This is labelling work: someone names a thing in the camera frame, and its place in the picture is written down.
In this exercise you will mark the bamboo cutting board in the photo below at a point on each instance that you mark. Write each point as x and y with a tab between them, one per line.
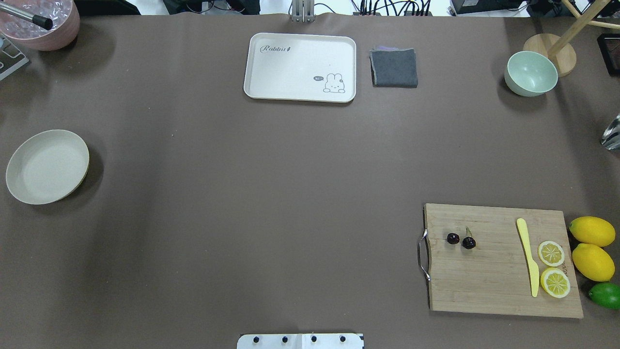
492	278

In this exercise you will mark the steel scoop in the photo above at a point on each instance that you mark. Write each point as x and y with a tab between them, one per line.
610	139

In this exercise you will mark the dark red cherry with stem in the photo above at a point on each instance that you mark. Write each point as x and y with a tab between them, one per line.
468	242

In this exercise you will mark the wooden cup tree stand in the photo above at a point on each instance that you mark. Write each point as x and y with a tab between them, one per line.
558	48

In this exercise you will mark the cream round plate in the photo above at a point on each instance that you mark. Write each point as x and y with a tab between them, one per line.
47	167

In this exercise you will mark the lemon slice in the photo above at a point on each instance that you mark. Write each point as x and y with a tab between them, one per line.
555	282
551	253

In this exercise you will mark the cream rabbit tray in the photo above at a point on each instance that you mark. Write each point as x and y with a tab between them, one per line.
301	67

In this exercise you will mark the grey folded cloth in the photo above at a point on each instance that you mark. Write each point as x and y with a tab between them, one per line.
394	67

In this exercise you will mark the yellow lemon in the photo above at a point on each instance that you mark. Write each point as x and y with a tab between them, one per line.
592	230
593	262

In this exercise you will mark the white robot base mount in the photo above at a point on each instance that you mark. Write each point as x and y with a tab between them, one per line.
301	341

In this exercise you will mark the upper lemon slice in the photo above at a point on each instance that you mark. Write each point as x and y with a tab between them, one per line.
551	253

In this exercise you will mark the yellow plastic knife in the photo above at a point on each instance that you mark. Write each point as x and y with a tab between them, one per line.
532	266

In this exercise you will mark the green lime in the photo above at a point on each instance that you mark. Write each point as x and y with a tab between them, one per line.
606	295

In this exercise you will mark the metal muddler black tip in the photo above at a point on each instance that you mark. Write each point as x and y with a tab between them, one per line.
40	21

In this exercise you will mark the aluminium frame post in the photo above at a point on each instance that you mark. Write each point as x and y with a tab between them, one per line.
303	11

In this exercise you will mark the mint green bowl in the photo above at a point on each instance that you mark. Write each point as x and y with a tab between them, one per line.
530	74

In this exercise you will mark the lower lemon slice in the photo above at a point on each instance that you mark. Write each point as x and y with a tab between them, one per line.
555	282

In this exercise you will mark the white cup rack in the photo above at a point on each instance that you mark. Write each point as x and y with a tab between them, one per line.
11	58

